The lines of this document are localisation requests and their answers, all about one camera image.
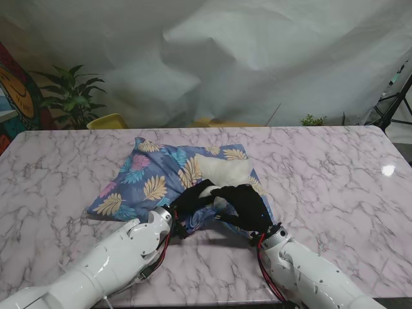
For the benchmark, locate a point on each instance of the yellow chair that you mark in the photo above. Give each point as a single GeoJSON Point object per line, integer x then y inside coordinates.
{"type": "Point", "coordinates": [107, 122]}

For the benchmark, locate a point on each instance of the small green plant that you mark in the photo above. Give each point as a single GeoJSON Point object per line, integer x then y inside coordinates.
{"type": "Point", "coordinates": [313, 120]}

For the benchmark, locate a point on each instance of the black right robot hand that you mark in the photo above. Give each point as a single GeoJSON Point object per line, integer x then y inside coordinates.
{"type": "Point", "coordinates": [248, 209]}

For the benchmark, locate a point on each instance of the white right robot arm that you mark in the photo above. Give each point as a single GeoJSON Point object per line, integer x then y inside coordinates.
{"type": "Point", "coordinates": [305, 273]}

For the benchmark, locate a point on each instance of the white backdrop sheet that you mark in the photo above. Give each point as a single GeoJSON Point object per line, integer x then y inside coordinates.
{"type": "Point", "coordinates": [206, 58]}

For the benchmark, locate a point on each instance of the colourful mural board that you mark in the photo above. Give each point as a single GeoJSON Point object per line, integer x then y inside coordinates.
{"type": "Point", "coordinates": [16, 96]}

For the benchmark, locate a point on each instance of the white fluffy pillow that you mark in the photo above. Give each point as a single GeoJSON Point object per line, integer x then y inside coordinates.
{"type": "Point", "coordinates": [225, 170]}

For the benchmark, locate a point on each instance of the large green potted plant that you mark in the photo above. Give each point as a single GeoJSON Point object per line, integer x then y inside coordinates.
{"type": "Point", "coordinates": [72, 96]}

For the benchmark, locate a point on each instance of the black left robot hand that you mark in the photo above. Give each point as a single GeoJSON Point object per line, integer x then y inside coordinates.
{"type": "Point", "coordinates": [193, 202]}

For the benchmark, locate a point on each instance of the blue floral pillowcase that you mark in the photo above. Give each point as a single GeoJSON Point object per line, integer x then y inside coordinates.
{"type": "Point", "coordinates": [145, 180]}

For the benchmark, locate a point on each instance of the black tripod stand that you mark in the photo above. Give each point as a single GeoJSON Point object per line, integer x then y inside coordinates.
{"type": "Point", "coordinates": [394, 109]}

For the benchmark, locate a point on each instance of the thin brown stick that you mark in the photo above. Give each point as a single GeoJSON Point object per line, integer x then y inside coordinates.
{"type": "Point", "coordinates": [273, 114]}

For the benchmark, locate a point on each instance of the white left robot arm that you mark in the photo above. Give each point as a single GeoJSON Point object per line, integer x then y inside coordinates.
{"type": "Point", "coordinates": [106, 264]}

